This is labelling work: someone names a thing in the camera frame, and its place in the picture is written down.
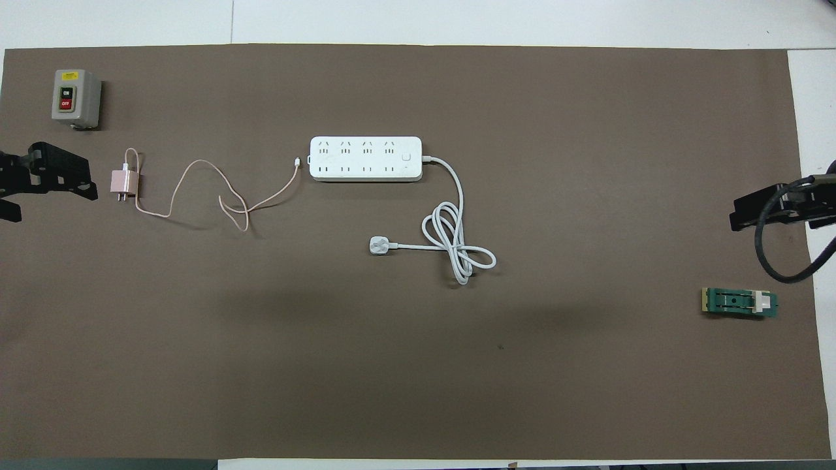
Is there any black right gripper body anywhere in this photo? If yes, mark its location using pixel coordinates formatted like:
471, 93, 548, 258
783, 172, 836, 230

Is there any pink charging cable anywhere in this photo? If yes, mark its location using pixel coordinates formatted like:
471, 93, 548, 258
123, 148, 302, 234

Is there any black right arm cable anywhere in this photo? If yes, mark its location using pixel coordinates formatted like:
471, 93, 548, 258
754, 176, 836, 284

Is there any grey on-off switch box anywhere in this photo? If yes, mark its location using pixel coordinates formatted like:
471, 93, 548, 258
52, 69, 103, 131

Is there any brown table mat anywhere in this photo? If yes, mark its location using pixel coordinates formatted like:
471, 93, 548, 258
0, 44, 831, 461

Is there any pink charger adapter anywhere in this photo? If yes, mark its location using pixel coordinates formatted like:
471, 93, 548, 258
109, 168, 140, 202

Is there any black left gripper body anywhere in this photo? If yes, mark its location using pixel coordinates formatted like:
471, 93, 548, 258
0, 150, 35, 198

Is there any white power cord with plug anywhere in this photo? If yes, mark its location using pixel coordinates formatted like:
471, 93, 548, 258
369, 154, 498, 287

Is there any green circuit board module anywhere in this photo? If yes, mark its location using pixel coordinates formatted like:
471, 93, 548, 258
701, 287, 779, 320

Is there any white power strip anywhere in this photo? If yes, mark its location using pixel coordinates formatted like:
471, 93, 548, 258
310, 136, 423, 183

